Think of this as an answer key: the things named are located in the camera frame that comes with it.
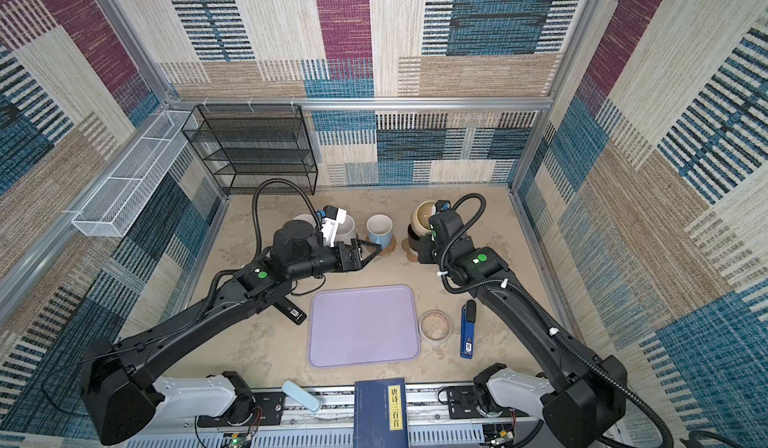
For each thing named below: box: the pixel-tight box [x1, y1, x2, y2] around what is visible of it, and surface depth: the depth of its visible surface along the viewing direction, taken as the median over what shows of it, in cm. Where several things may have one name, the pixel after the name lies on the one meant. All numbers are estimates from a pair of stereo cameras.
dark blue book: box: [353, 377, 409, 448], surface depth 73 cm
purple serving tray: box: [308, 284, 420, 367], surface depth 87 cm
